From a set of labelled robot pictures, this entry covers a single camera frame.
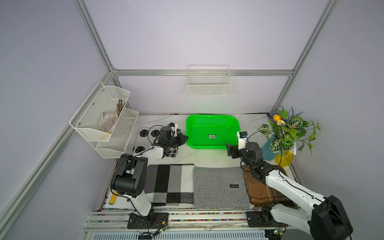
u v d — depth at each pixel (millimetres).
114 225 737
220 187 802
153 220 727
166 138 743
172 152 947
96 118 765
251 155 618
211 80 949
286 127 688
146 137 1029
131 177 472
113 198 787
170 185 837
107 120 781
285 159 979
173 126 872
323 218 397
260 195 785
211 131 1075
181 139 825
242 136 700
